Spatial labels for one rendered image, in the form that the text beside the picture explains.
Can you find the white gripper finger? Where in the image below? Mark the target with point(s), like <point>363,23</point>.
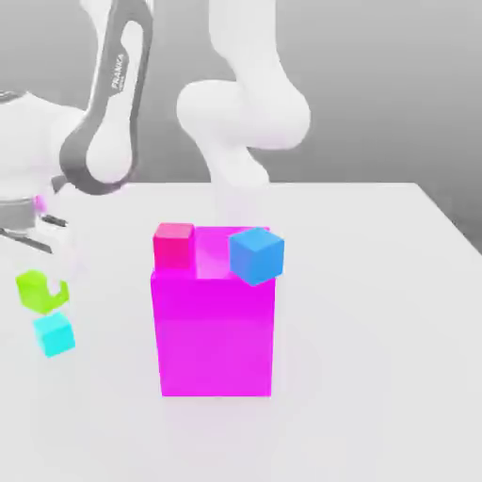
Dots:
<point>52,284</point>

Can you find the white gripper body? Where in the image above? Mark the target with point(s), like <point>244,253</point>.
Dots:
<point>56,244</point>

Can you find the small green cube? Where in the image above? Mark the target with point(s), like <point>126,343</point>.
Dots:
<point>31,293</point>

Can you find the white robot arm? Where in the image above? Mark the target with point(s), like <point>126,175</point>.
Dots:
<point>244,113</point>

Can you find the small cyan cube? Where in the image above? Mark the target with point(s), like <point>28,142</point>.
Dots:
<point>52,335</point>

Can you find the small red cube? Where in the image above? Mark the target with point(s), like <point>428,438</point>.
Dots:
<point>172,248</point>

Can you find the small blue cube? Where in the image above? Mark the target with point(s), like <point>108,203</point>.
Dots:
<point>256,256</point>

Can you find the large magenta box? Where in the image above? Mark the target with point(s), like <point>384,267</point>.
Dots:
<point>214,339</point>

